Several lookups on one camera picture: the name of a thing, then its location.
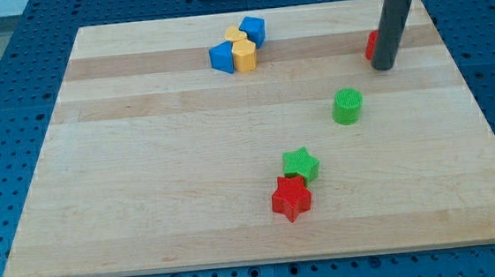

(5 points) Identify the wooden board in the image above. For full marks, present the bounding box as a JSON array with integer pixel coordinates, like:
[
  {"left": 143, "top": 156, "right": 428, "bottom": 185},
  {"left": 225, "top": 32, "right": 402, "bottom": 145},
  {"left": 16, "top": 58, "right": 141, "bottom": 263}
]
[{"left": 3, "top": 0, "right": 495, "bottom": 277}]

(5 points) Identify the green star block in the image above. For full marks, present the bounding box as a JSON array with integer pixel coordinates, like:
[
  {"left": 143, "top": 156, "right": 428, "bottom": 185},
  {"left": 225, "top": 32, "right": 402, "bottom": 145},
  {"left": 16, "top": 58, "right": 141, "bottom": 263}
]
[{"left": 282, "top": 146, "right": 320, "bottom": 183}]

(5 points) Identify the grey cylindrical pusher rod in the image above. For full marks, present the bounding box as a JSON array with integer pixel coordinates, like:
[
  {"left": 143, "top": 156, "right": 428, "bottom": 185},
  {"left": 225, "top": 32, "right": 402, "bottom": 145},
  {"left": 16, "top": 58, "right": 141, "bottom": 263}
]
[{"left": 371, "top": 0, "right": 412, "bottom": 71}]

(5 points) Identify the red circle block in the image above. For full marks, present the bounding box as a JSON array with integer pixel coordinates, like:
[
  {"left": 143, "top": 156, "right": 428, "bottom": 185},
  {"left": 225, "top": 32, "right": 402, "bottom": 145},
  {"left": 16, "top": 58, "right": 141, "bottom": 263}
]
[{"left": 364, "top": 30, "right": 379, "bottom": 61}]

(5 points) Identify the green cylinder block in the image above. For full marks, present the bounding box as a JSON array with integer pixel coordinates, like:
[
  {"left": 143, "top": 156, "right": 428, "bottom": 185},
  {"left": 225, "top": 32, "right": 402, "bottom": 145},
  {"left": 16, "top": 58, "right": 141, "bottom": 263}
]
[{"left": 332, "top": 88, "right": 364, "bottom": 125}]

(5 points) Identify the yellow heart block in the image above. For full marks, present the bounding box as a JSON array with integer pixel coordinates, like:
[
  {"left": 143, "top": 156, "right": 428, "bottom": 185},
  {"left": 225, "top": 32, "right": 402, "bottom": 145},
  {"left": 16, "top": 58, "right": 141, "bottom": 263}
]
[{"left": 224, "top": 26, "right": 248, "bottom": 43}]

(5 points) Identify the blue wedge block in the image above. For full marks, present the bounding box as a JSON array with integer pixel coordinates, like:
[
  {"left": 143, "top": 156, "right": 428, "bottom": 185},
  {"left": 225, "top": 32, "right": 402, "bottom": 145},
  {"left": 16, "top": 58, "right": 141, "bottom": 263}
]
[{"left": 209, "top": 41, "right": 234, "bottom": 73}]

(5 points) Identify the red star block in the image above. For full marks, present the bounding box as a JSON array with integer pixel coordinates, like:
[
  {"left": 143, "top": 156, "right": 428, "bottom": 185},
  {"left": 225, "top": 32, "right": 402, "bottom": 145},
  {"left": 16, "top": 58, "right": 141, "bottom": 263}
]
[{"left": 271, "top": 175, "right": 312, "bottom": 222}]

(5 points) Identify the blue cube block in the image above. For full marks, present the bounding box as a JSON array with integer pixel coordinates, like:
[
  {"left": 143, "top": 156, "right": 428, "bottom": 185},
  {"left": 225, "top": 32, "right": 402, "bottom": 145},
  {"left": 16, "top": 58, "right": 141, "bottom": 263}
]
[{"left": 239, "top": 16, "right": 266, "bottom": 49}]

